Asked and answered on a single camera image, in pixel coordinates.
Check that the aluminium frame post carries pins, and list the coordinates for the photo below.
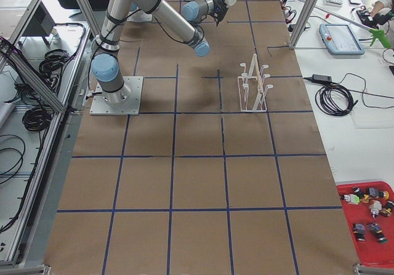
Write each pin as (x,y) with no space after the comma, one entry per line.
(301,22)

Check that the white wire cup rack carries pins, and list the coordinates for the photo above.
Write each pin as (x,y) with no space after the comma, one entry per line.
(252,88)

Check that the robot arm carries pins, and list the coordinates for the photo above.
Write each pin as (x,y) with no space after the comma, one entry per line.
(185,25)

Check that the black power adapter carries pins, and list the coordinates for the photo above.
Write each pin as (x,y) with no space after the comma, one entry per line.
(320,79)

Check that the blue teach pendant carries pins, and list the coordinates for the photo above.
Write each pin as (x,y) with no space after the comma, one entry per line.
(340,39)

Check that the green plastic clamp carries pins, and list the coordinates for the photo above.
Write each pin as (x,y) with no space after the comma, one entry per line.
(379,35)

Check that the red parts tray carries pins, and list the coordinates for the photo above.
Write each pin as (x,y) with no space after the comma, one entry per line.
(368,208)

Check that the man in white shirt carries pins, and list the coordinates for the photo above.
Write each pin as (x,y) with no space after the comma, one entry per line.
(377,18)

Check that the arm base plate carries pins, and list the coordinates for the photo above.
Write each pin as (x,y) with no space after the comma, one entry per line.
(125,101)

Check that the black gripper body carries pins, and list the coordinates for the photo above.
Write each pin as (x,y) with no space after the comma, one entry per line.
(216,0)

